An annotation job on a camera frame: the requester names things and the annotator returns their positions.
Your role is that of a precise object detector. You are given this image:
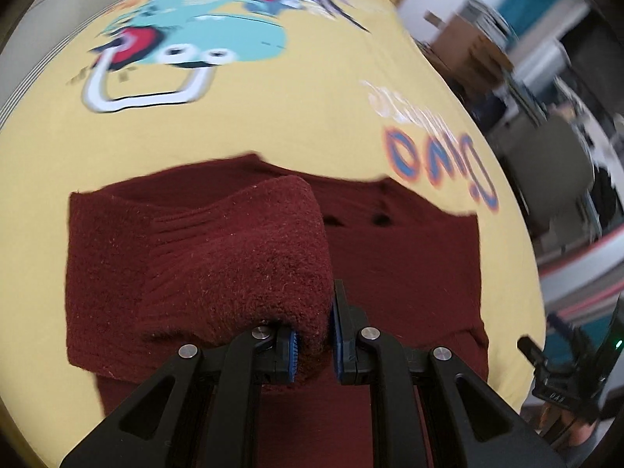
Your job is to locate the dark red knit sweater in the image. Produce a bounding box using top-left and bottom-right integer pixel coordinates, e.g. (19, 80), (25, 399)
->
(66, 154), (489, 467)

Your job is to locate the grey green chair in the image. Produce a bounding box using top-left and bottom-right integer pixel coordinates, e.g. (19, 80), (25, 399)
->
(486, 114), (601, 240)

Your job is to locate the brown cardboard box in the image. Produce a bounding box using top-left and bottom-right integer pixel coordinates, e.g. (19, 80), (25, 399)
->
(423, 15), (513, 100)

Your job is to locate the yellow dinosaur bed cover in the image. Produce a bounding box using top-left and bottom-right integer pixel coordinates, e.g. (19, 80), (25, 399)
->
(1, 0), (545, 467)

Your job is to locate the white wardrobe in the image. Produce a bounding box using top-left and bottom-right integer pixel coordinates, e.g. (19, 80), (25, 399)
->
(1, 0), (122, 121)

